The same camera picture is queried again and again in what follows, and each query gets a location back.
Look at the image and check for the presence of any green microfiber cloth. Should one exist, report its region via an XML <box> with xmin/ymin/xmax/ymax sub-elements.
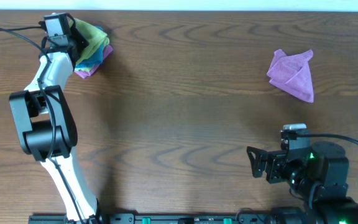
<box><xmin>74</xmin><ymin>18</ymin><xmax>110</xmax><ymax>65</ymax></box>

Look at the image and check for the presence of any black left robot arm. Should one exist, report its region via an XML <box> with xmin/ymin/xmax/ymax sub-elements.
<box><xmin>9</xmin><ymin>26</ymin><xmax>104</xmax><ymax>223</ymax></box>

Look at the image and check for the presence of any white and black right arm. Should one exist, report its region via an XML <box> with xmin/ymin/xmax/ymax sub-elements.
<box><xmin>247</xmin><ymin>140</ymin><xmax>358</xmax><ymax>224</ymax></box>

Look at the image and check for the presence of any folded blue cloth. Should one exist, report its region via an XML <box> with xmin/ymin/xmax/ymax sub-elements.
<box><xmin>75</xmin><ymin>24</ymin><xmax>109</xmax><ymax>72</ymax></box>

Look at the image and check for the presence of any folded green cloth in stack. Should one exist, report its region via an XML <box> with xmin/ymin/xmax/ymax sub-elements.
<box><xmin>75</xmin><ymin>67</ymin><xmax>93</xmax><ymax>72</ymax></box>

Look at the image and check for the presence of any folded purple cloth in stack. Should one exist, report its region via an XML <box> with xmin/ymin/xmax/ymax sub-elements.
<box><xmin>74</xmin><ymin>44</ymin><xmax>113</xmax><ymax>78</ymax></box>

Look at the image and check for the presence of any crumpled purple cloth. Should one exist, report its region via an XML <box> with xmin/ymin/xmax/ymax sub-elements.
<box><xmin>267</xmin><ymin>49</ymin><xmax>314</xmax><ymax>103</ymax></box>

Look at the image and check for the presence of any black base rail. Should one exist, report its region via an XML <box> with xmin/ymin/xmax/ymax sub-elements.
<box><xmin>27</xmin><ymin>213</ymin><xmax>278</xmax><ymax>224</ymax></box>

